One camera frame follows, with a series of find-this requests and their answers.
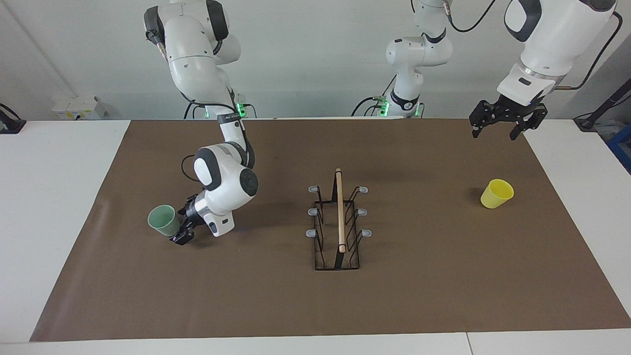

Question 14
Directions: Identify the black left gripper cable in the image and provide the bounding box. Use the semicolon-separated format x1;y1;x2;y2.
446;0;623;92

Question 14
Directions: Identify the black stand leg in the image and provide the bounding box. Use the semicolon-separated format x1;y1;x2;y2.
573;78;631;132

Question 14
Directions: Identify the black clamp mount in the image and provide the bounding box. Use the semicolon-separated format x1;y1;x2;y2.
0;103;27;135

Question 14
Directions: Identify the blue crate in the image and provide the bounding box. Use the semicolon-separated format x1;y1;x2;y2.
606;123;631;174

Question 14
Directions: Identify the brown table mat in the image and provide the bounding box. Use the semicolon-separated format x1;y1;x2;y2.
30;118;631;342

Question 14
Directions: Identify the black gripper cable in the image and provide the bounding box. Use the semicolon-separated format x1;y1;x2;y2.
446;0;623;92
181;101;257;183

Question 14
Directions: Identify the black arm base cable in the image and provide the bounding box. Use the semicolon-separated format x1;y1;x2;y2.
351;74;397;117
183;101;257;120

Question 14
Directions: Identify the yellow plastic cup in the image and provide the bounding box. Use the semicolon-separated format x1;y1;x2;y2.
481;179;514;209

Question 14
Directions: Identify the black wire cup rack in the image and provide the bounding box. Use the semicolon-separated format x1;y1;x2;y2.
306;168;372;271

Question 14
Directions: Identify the green plastic cup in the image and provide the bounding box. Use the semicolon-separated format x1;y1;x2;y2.
148;205;181;237

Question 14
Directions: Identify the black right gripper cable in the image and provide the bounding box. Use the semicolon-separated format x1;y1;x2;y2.
181;101;257;183

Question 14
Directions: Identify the white wall socket box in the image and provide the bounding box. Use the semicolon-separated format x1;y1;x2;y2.
52;96;105;120

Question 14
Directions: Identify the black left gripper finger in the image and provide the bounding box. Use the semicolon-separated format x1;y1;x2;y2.
509;105;549;141
469;100;495;139

